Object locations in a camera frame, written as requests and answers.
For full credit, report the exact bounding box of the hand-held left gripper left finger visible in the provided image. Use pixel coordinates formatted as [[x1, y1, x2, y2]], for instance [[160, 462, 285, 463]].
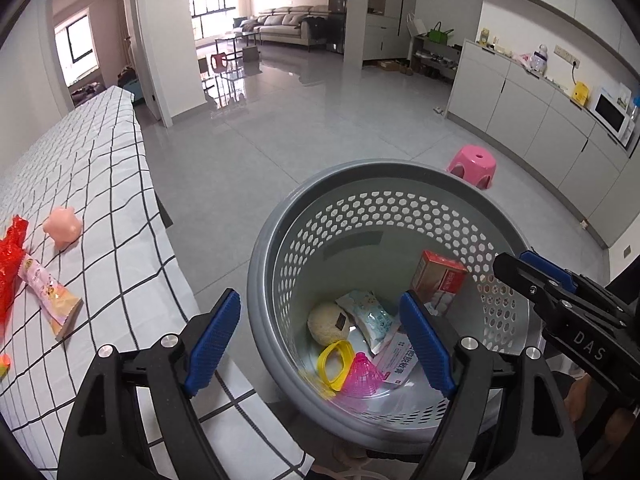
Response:
[[57, 288, 242, 480]]

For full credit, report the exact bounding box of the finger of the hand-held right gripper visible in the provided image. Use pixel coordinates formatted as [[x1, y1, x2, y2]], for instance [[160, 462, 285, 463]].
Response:
[[492, 252, 568, 317], [519, 250, 582, 292]]

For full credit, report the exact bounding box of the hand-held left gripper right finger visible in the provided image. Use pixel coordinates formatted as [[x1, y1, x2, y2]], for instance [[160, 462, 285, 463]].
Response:
[[399, 290, 583, 480]]

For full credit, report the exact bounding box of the white paper packet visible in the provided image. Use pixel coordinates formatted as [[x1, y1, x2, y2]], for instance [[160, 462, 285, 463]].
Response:
[[372, 332, 426, 388]]

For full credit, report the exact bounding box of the white blue patterned packet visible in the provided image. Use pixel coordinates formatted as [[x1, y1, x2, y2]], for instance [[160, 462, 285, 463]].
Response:
[[336, 289, 401, 356]]

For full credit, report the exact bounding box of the red gold carton box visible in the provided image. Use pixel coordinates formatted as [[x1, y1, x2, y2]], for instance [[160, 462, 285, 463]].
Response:
[[411, 250, 468, 317]]

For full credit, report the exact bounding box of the pink mesh funnel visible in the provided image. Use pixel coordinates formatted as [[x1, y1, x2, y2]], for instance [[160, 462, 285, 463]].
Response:
[[334, 351, 391, 401]]

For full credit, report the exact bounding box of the beige round sponge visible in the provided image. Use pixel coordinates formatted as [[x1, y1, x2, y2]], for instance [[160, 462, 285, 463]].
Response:
[[306, 301, 353, 346]]

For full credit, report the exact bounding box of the yellow plastic ring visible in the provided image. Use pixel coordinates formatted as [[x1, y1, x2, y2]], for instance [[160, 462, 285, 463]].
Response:
[[317, 340, 356, 392]]

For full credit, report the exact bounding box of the grey perforated plastic basket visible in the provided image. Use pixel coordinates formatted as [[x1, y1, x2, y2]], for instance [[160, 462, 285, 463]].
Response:
[[246, 159, 546, 456]]

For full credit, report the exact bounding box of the person's right hand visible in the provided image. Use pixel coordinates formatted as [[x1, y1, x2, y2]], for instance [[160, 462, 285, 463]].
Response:
[[564, 374, 638, 441]]

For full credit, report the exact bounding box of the pink plastic stool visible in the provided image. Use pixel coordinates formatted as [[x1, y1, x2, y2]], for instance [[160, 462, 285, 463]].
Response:
[[446, 144, 498, 191]]

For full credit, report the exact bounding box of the white low cabinet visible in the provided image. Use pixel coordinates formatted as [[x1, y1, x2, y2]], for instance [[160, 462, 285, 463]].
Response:
[[445, 37, 640, 248]]

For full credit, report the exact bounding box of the white microwave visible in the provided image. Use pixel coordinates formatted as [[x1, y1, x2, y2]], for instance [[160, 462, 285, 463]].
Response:
[[587, 85, 633, 138]]

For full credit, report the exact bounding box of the pink snack packet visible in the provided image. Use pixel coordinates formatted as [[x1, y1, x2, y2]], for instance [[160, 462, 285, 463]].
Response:
[[19, 254, 83, 339]]

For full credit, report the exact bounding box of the pink rubber toy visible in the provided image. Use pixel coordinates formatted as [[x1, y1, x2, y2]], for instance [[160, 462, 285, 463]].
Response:
[[42, 205, 83, 251]]

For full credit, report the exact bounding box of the white black checkered tablecloth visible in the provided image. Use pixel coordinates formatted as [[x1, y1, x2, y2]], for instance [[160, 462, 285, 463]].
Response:
[[0, 85, 311, 480]]

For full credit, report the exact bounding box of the red plastic wrapper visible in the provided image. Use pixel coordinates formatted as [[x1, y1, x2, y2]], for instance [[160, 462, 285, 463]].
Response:
[[0, 215, 31, 338]]

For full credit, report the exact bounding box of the shoe rack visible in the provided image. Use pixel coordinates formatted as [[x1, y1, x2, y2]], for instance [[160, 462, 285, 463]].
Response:
[[410, 35, 463, 83]]

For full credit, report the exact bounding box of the green bag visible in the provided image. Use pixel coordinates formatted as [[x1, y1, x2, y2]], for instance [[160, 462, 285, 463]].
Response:
[[427, 21, 453, 45]]

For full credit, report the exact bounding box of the tall shelf cabinet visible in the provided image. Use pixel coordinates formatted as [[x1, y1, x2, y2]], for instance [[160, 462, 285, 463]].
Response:
[[362, 0, 421, 63]]

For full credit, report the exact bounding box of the glass coffee table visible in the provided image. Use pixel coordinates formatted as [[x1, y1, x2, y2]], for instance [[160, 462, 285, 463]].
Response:
[[215, 30, 263, 58]]

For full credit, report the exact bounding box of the bedroom window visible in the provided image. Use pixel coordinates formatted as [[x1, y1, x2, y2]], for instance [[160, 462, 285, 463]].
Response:
[[52, 7, 98, 81]]

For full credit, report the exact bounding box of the grey sofa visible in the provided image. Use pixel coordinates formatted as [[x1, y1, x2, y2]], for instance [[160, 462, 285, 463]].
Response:
[[232, 4, 346, 51]]

